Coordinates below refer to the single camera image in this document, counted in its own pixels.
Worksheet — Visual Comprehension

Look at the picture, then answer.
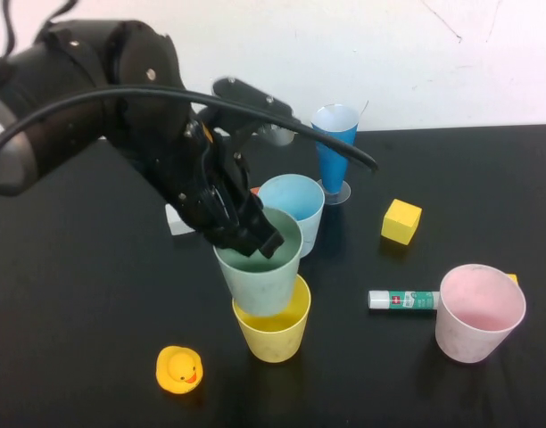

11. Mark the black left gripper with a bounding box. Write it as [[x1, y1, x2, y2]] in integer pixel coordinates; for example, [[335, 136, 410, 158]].
[[151, 126, 286, 260]]

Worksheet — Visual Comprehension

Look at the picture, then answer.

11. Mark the light green plastic cup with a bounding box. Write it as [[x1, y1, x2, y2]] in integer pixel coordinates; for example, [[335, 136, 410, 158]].
[[212, 207, 304, 317]]

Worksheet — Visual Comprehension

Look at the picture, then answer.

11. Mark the light blue plastic cup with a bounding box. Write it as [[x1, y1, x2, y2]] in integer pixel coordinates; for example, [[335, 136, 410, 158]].
[[257, 173, 327, 259]]

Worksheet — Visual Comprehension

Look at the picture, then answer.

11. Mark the light pink plastic cup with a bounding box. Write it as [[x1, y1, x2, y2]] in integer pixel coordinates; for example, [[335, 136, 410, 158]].
[[434, 263, 527, 364]]

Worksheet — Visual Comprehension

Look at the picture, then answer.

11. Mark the white foam block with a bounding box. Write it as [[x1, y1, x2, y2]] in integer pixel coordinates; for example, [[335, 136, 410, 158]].
[[164, 202, 199, 237]]

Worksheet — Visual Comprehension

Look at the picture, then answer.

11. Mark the yellow plastic cup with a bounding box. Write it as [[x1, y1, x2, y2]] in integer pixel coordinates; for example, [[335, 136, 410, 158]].
[[231, 274, 312, 364]]

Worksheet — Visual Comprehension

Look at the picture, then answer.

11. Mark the blue paper cone glass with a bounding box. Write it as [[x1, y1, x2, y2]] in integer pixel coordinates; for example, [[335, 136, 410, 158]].
[[310, 104, 360, 206]]

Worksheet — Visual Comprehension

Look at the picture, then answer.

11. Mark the yellow rubber duck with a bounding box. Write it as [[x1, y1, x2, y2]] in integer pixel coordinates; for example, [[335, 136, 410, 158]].
[[155, 344, 206, 396]]

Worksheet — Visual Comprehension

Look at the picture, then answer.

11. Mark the green white glue stick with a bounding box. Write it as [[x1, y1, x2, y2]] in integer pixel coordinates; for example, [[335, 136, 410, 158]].
[[367, 289, 442, 310]]

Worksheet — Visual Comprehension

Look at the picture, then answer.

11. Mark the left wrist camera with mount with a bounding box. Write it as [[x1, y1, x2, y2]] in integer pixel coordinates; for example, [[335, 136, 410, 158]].
[[210, 76, 303, 148]]

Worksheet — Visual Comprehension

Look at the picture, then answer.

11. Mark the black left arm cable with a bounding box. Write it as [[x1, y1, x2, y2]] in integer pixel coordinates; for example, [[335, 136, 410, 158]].
[[0, 84, 380, 176]]

